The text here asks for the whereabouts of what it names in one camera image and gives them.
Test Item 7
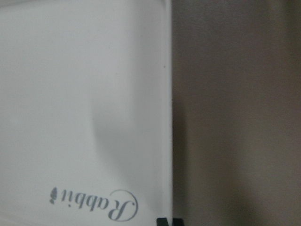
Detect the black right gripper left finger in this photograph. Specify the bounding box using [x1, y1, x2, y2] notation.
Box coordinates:
[157, 218, 169, 226]

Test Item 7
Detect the cream rabbit serving tray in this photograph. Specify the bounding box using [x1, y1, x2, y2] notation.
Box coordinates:
[0, 0, 173, 226]

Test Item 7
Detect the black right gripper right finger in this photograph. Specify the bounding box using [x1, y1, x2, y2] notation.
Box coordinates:
[173, 218, 184, 226]

